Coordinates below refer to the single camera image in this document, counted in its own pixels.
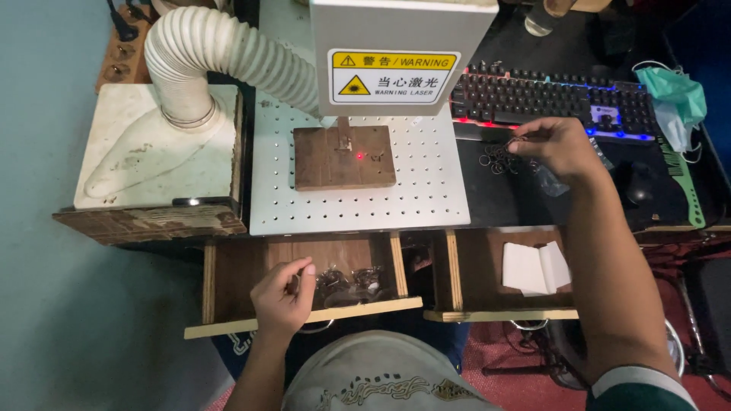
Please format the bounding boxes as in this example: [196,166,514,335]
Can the person's right hand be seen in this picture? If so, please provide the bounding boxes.
[507,117,606,185]

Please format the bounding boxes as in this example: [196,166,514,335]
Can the person's left hand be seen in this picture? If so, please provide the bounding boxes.
[250,257,318,339]

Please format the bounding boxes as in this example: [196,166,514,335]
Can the clear plastic bag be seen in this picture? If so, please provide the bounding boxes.
[528,137,615,198]

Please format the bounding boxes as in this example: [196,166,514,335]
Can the wide wooden drawer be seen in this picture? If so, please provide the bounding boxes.
[184,231,424,340]

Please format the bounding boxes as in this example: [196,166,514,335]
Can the clear bag of rings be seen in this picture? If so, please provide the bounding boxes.
[314,268,351,308]
[351,265,385,304]

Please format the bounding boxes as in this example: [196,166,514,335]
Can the black backlit keyboard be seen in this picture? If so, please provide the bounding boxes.
[450,60,663,143]

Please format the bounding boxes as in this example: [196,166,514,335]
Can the person's dark blue trousers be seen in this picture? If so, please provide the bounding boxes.
[212,322,470,380]

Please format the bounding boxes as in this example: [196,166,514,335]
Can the pile of metal rings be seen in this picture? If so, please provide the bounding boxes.
[479,143,523,175]

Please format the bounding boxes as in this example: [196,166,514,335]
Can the black computer mouse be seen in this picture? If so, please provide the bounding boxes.
[622,162,655,206]

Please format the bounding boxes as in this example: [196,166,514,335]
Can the person's grey printed shirt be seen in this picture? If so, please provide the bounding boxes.
[283,330,503,411]

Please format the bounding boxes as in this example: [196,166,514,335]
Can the black green-edged mouse pad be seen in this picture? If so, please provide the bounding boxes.
[594,134,708,230]

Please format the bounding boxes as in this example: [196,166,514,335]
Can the green face mask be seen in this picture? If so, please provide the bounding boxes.
[633,60,708,164]

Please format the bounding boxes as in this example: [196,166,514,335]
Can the white folded paper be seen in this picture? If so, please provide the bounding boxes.
[501,241,572,298]

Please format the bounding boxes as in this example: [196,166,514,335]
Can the brown glass bottle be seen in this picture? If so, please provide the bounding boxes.
[524,0,578,38]

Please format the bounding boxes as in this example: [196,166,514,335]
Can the perforated metal work plate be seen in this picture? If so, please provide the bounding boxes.
[249,91,472,236]

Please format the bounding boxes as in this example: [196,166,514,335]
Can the brown wooden block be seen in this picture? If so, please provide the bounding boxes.
[293,124,397,192]

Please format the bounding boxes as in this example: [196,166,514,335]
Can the narrow wooden drawer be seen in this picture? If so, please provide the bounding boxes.
[424,228,580,324]

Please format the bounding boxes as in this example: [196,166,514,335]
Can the worn wooden base board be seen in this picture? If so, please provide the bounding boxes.
[53,197,248,246]

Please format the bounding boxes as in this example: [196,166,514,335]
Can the small metal jig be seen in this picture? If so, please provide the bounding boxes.
[336,117,354,153]

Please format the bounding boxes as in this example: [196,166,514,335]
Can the yellow white warning label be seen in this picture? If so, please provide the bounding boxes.
[327,48,461,106]

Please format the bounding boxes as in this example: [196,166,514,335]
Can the grey laser marker head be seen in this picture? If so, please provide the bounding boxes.
[308,0,499,118]

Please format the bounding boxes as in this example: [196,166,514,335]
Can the white extractor hood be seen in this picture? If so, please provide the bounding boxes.
[73,84,244,210]

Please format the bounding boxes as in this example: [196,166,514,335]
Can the metal floor fan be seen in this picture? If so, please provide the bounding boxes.
[508,317,686,390]

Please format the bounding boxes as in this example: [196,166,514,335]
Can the person's green white sleeve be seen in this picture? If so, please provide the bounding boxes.
[587,365,699,411]

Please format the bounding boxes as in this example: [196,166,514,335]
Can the wooden power strip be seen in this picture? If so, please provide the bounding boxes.
[94,3,158,92]

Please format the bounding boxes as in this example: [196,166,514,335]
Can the black power plug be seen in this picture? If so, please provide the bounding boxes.
[105,0,140,43]

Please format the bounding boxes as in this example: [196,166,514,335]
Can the white corrugated hose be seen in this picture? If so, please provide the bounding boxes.
[144,6,323,130]

